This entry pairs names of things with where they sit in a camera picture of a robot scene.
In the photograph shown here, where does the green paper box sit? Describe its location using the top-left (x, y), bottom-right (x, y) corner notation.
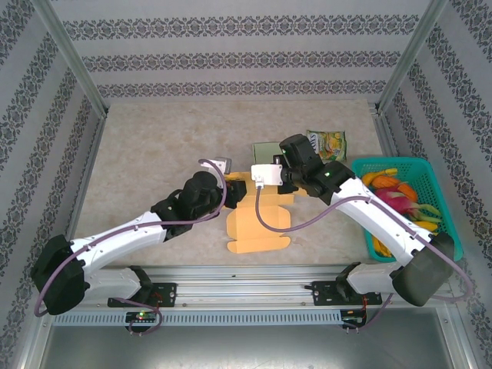
top-left (252, 141), bottom-right (284, 166)

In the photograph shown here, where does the orange paper box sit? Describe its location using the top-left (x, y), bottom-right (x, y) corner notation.
top-left (225, 171), bottom-right (297, 255)

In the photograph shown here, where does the yellow green candy packet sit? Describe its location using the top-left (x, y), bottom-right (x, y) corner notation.
top-left (306, 129), bottom-right (348, 162)

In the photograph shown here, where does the single yellow toy banana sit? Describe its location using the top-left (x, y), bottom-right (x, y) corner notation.
top-left (361, 168), bottom-right (400, 186)

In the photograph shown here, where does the orange toy mango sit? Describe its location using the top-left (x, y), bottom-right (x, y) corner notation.
top-left (371, 175), bottom-right (399, 190)

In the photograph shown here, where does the pink toy dragon fruit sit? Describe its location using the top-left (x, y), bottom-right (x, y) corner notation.
top-left (374, 188), bottom-right (424, 223)

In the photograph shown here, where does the teal plastic basket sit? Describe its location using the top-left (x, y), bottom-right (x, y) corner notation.
top-left (351, 155), bottom-right (464, 263)

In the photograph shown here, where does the small circuit board green light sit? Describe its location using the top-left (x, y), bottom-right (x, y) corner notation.
top-left (125, 311), bottom-right (158, 323)

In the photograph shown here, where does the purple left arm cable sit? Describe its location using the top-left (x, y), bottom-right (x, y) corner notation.
top-left (34, 158), bottom-right (228, 336)

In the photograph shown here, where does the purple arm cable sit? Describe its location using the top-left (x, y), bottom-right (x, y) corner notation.
top-left (254, 184), bottom-right (474, 331)
top-left (34, 158), bottom-right (228, 336)

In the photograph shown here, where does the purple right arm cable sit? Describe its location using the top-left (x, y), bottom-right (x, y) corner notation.
top-left (254, 184), bottom-right (474, 331)

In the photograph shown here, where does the aluminium mounting rail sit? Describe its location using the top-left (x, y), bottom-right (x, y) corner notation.
top-left (36, 264), bottom-right (457, 308)

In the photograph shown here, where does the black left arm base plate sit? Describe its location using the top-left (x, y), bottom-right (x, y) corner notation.
top-left (107, 282), bottom-right (178, 308)

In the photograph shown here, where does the grey slotted cable duct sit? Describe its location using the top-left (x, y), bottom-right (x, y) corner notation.
top-left (52, 310), bottom-right (343, 327)

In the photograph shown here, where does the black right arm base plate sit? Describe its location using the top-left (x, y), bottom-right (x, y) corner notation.
top-left (311, 279), bottom-right (382, 308)

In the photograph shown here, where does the aluminium frame post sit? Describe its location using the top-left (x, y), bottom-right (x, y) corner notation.
top-left (30, 0), bottom-right (109, 117)
top-left (375, 0), bottom-right (450, 116)

